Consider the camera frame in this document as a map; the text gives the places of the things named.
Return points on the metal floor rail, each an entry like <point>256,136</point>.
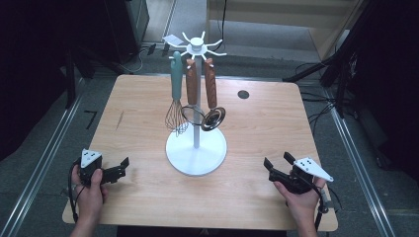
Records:
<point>359,171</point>
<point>39,168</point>

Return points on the wooden platform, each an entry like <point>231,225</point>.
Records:
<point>283,13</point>

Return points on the black metal stand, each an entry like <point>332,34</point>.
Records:
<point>342,65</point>

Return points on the person's right hand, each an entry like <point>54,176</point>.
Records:
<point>304,207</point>

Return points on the white paper sheet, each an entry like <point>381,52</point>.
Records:
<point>173,40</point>

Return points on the black stand legs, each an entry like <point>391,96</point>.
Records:
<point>69,82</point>

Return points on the person's left hand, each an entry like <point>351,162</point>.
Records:
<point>89,204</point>

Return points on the black cabinet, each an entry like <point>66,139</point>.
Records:
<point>131,29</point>

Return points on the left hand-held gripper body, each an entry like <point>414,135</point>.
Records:
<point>90,158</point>

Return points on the white utensil rack stand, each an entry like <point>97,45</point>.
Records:
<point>184,158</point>

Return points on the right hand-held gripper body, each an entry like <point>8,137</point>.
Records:
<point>309,168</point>

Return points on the black table grommet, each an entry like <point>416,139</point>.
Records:
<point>243,94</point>

